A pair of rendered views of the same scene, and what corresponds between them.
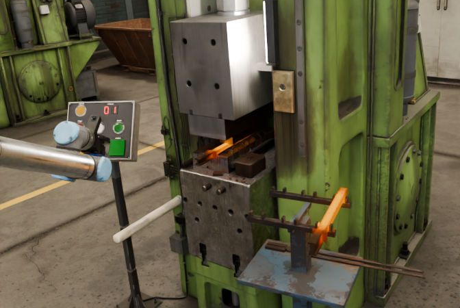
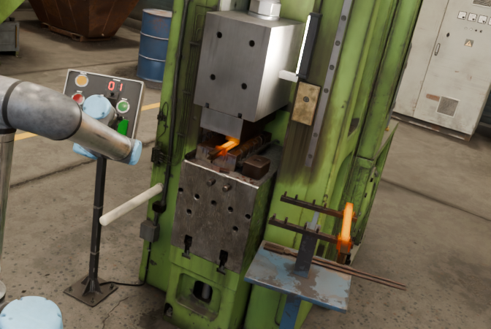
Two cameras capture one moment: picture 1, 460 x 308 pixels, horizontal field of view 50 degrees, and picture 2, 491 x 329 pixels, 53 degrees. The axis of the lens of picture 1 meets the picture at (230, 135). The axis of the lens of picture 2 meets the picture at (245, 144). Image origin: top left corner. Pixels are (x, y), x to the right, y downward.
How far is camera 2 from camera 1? 54 cm
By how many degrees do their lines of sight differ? 15
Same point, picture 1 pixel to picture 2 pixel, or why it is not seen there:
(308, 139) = (317, 152)
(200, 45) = (236, 43)
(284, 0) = (328, 19)
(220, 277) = (199, 270)
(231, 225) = (226, 222)
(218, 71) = (250, 72)
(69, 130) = (102, 105)
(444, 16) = not seen: hidden behind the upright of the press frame
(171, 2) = not seen: outside the picture
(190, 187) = (191, 178)
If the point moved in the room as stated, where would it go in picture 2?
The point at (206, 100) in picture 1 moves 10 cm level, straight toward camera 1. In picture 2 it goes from (228, 97) to (233, 104)
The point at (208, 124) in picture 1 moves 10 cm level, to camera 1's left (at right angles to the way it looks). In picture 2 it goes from (223, 121) to (201, 119)
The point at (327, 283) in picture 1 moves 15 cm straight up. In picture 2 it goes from (327, 287) to (337, 255)
